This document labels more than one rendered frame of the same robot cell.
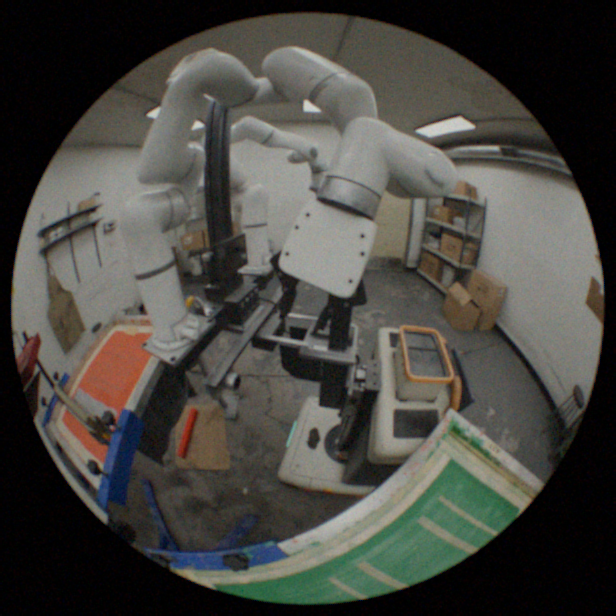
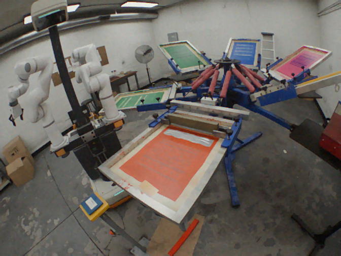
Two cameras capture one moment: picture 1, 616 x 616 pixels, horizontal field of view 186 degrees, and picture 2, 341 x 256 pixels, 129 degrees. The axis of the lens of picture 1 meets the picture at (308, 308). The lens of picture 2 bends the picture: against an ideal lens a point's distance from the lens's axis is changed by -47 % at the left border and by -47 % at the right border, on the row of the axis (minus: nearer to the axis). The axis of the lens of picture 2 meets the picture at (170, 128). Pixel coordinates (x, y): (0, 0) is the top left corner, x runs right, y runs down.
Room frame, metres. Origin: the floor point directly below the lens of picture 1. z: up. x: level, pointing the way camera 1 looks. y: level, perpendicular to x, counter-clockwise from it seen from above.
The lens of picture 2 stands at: (0.71, 1.25, 1.55)
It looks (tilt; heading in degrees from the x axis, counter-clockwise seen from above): 32 degrees down; 225
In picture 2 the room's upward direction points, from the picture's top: 10 degrees counter-clockwise
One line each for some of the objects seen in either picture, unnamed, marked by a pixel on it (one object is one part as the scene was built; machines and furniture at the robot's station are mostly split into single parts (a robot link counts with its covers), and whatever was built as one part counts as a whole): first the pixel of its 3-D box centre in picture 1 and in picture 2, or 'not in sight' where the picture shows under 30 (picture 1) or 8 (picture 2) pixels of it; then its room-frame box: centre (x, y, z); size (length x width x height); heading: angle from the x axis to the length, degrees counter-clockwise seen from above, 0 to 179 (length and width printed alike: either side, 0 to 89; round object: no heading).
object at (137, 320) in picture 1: (102, 377); (175, 146); (0.20, 0.76, 0.97); 0.79 x 0.58 x 0.04; 3
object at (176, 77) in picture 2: not in sight; (196, 83); (-1.16, 0.10, 0.91); 1.34 x 0.40 x 0.08; 63
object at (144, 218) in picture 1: (150, 230); (101, 86); (0.31, 0.30, 1.37); 0.13 x 0.10 x 0.16; 175
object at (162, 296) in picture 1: (168, 304); (109, 106); (0.30, 0.29, 1.21); 0.16 x 0.13 x 0.15; 76
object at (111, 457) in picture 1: (118, 456); (163, 119); (-0.03, 0.47, 0.98); 0.30 x 0.05 x 0.07; 3
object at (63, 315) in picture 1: (58, 302); not in sight; (0.64, 2.74, 1.06); 0.53 x 0.07 x 1.05; 3
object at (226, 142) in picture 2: (58, 401); (232, 135); (-0.06, 1.02, 0.98); 0.30 x 0.05 x 0.07; 3
